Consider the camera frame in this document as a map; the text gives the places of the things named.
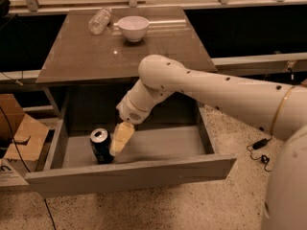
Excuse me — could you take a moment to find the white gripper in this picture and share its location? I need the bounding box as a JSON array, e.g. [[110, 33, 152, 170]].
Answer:
[[109, 94, 149, 156]]

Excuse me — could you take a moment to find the blue pepsi can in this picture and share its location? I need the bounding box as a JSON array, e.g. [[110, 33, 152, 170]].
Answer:
[[90, 128, 113, 164]]

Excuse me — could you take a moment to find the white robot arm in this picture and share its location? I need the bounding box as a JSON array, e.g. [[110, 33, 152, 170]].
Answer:
[[109, 55, 307, 230]]

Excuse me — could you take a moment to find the grey open drawer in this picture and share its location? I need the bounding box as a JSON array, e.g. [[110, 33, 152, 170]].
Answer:
[[25, 80, 238, 199]]

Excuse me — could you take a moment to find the grey cabinet with glossy top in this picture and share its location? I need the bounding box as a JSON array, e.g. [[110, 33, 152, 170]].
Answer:
[[36, 6, 217, 116]]

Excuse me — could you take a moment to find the brown cardboard box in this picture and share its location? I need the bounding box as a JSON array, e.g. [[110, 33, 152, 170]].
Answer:
[[0, 94, 49, 188]]

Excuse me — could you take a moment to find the white ceramic bowl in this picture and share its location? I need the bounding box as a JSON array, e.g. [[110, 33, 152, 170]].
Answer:
[[117, 16, 150, 42]]

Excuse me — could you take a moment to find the clear plastic water bottle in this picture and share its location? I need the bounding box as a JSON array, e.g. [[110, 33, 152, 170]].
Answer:
[[88, 8, 112, 35]]

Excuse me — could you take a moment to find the black cable at left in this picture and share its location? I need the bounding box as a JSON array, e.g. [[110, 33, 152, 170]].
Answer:
[[0, 105, 58, 230]]

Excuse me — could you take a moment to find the black power adapter with cable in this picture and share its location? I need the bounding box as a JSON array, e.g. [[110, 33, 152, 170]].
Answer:
[[247, 138, 272, 173]]

